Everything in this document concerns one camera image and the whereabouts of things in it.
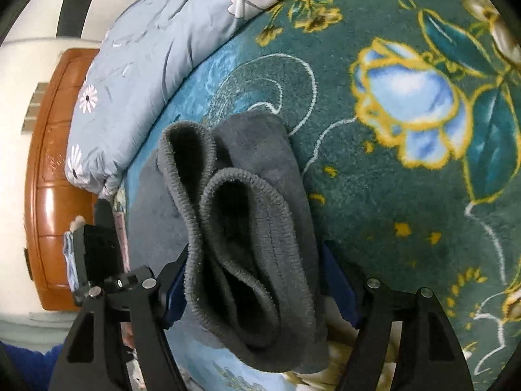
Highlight dark grey sweatpants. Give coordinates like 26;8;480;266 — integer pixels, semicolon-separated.
128;109;329;373

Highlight stack of folded clothes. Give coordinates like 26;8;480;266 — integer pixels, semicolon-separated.
63;215;130;293

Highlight white black wardrobe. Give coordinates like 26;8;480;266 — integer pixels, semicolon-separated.
1;0;136;48

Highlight teal floral bed blanket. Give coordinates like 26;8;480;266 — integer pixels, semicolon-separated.
118;0;520;390

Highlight light blue floral duvet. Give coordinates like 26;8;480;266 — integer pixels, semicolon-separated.
64;0;281;198

